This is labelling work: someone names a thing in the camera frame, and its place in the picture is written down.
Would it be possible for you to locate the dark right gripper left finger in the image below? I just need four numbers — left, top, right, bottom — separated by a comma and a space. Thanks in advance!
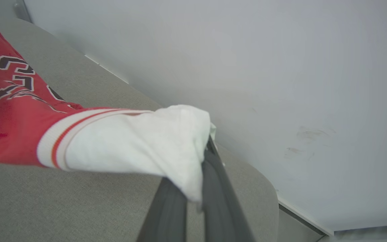
136, 177, 188, 242

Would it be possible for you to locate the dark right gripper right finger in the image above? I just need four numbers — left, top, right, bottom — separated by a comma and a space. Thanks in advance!
202, 137, 256, 242

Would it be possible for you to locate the red and white jersey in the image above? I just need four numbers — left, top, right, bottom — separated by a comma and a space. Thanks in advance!
0, 7, 218, 204

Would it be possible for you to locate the grey fabric sofa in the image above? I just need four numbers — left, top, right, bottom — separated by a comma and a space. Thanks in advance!
0, 18, 279, 242

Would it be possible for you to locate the grey wall trim strip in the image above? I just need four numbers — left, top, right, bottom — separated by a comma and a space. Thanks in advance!
13, 0, 33, 23

